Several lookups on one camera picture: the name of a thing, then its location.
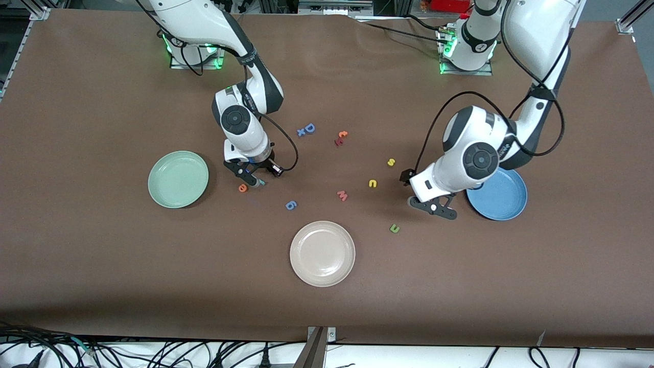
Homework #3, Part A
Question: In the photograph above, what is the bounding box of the light green round plate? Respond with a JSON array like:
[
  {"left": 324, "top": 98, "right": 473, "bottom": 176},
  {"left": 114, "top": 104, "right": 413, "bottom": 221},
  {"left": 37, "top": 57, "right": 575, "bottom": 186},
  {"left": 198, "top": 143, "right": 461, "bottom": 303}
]
[{"left": 148, "top": 151, "right": 209, "bottom": 209}]

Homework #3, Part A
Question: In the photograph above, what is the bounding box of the blue round plate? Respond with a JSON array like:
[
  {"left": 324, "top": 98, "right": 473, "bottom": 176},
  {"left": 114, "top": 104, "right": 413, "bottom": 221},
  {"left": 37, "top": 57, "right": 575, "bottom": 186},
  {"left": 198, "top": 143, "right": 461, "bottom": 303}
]
[{"left": 466, "top": 166, "right": 528, "bottom": 221}]

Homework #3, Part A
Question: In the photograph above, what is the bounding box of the beige round plate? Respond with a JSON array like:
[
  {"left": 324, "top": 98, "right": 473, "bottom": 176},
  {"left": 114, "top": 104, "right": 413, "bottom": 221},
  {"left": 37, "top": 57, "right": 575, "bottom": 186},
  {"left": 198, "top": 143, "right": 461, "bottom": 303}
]
[{"left": 289, "top": 220, "right": 356, "bottom": 288}]

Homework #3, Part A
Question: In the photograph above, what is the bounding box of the grey equipment box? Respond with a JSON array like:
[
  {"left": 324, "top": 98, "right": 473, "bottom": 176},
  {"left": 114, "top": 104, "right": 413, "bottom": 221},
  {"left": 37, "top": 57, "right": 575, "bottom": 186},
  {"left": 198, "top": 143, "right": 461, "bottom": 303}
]
[{"left": 298, "top": 0, "right": 375, "bottom": 17}]

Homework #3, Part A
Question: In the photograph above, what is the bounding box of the red box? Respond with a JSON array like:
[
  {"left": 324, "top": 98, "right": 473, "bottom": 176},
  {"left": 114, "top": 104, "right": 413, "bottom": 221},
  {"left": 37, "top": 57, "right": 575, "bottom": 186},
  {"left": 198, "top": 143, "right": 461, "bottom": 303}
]
[{"left": 428, "top": 0, "right": 473, "bottom": 14}]

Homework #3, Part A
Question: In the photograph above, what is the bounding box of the brown table cover sheet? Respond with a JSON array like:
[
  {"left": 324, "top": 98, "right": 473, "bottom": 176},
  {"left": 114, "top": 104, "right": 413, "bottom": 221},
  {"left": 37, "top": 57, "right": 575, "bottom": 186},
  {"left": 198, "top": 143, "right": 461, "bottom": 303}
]
[{"left": 0, "top": 8, "right": 654, "bottom": 349}]

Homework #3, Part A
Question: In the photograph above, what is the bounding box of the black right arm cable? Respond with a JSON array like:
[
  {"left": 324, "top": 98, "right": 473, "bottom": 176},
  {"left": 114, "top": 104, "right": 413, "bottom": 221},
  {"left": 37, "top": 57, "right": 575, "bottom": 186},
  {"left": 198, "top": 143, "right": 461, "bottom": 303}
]
[{"left": 135, "top": 0, "right": 299, "bottom": 172}]

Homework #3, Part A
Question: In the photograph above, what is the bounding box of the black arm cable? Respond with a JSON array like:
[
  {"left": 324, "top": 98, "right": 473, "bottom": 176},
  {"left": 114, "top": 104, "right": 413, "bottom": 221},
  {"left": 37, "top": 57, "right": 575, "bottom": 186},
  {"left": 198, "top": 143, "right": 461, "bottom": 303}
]
[
  {"left": 135, "top": 0, "right": 299, "bottom": 172},
  {"left": 413, "top": 0, "right": 575, "bottom": 174}
]

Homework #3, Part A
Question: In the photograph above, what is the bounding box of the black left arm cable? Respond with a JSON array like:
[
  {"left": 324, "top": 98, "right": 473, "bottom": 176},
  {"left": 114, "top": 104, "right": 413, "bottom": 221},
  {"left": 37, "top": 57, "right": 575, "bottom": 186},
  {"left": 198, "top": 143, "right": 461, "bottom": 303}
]
[{"left": 413, "top": 0, "right": 575, "bottom": 174}]

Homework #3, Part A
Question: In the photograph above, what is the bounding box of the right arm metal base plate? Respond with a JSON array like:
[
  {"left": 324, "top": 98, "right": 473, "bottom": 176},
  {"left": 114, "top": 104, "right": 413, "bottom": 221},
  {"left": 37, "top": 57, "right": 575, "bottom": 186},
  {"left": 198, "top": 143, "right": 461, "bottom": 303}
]
[{"left": 170, "top": 54, "right": 224, "bottom": 70}]

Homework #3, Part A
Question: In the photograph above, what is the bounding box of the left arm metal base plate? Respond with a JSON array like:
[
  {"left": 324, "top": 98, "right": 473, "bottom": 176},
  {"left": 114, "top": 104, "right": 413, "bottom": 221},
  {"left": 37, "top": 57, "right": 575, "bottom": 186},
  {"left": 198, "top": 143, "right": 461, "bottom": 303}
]
[{"left": 439, "top": 61, "right": 494, "bottom": 76}]

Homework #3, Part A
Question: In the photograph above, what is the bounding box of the black tabletop cable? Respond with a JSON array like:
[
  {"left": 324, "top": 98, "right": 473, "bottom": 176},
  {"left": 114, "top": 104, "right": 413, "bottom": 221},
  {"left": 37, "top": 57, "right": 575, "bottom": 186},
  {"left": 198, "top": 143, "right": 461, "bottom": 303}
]
[{"left": 364, "top": 21, "right": 445, "bottom": 44}]

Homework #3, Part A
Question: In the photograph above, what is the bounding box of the grey metal post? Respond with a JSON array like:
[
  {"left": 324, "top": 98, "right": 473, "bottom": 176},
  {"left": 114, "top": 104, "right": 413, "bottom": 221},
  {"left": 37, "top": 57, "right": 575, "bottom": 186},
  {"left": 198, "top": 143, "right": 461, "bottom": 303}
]
[{"left": 293, "top": 326, "right": 328, "bottom": 368}]

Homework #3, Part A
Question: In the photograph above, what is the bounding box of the teal connector cable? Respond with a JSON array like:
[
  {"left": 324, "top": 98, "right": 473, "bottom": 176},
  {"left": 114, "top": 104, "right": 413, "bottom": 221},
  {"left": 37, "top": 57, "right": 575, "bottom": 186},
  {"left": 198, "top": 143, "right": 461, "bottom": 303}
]
[{"left": 71, "top": 336, "right": 98, "bottom": 357}]

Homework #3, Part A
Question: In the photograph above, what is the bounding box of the aluminium frame rail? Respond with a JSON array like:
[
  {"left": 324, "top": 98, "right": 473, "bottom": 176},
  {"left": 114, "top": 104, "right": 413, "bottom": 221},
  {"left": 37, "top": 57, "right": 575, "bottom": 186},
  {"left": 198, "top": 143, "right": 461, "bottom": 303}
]
[{"left": 0, "top": 20, "right": 32, "bottom": 100}]

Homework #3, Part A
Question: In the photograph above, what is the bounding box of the aluminium frame extrusion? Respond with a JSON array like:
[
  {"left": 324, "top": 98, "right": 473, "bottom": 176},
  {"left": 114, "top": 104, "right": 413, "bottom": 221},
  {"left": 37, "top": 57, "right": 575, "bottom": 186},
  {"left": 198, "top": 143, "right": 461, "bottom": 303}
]
[{"left": 621, "top": 0, "right": 654, "bottom": 29}]

